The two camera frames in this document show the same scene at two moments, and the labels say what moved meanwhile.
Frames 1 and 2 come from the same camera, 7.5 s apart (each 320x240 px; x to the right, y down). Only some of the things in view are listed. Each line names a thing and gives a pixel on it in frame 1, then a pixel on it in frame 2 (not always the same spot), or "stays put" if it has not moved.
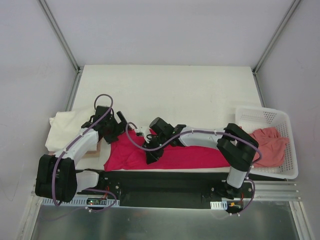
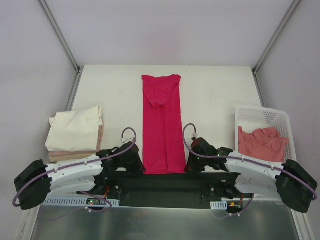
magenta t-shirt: (135, 140) to (163, 144)
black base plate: (166, 188) stays put
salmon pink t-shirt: (272, 146) stays put
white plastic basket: (253, 118) stays put
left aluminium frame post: (54, 25) stays put
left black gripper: (114, 127) to (136, 165)
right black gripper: (153, 149) to (191, 162)
